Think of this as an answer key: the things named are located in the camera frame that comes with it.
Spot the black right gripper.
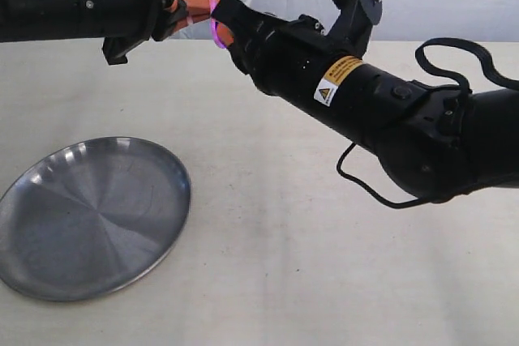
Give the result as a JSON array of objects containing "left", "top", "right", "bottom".
[{"left": 212, "top": 0, "right": 337, "bottom": 97}]

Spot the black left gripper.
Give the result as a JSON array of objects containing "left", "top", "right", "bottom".
[{"left": 101, "top": 0, "right": 219, "bottom": 65}]

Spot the pink glow stick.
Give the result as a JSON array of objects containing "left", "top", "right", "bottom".
[{"left": 208, "top": 0, "right": 219, "bottom": 46}]

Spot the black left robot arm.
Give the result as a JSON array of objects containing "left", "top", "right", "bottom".
[{"left": 1, "top": 0, "right": 219, "bottom": 65}]

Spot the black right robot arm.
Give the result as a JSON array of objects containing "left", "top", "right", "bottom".
[{"left": 212, "top": 0, "right": 518, "bottom": 207}]

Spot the round metal plate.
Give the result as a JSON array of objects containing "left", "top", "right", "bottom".
[{"left": 1, "top": 136, "right": 191, "bottom": 302}]

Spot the black right camera cable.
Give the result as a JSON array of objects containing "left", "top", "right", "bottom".
[{"left": 336, "top": 37, "right": 519, "bottom": 207}]

